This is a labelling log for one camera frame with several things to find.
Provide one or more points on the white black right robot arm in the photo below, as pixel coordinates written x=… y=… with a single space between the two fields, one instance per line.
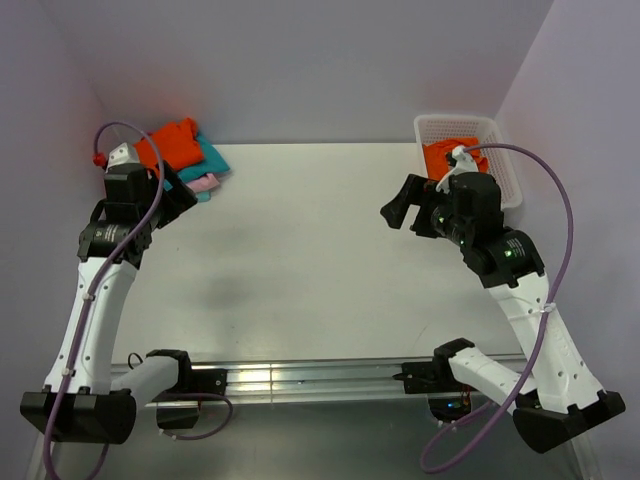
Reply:
x=556 y=398

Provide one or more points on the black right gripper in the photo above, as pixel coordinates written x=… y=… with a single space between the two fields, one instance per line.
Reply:
x=417 y=190

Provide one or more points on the mint green folded t-shirt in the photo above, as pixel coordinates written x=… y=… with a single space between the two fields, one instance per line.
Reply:
x=204 y=196

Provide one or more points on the white plastic laundry basket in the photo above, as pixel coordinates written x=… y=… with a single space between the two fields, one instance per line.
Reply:
x=432 y=128

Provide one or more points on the pink folded t-shirt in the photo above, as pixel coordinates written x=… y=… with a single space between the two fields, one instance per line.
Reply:
x=203 y=184

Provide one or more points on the aluminium front rail frame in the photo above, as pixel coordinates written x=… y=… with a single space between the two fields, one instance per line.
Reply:
x=358 y=419

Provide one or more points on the teal folded t-shirt top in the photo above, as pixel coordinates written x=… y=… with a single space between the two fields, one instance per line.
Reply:
x=213 y=162

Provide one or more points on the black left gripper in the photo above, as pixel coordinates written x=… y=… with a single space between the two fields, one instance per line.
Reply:
x=177 y=200

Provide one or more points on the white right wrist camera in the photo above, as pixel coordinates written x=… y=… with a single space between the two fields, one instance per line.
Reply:
x=459 y=162

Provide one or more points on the orange t-shirt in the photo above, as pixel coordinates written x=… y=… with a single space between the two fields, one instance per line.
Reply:
x=435 y=155
x=176 y=143

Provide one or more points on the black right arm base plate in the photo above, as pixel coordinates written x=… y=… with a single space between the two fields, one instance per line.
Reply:
x=448 y=400

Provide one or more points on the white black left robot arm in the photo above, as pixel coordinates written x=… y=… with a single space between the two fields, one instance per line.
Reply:
x=80 y=402

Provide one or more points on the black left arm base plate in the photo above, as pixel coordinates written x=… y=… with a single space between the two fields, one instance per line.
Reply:
x=180 y=410

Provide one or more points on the orange t-shirt in basket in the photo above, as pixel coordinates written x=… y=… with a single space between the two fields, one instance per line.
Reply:
x=435 y=155

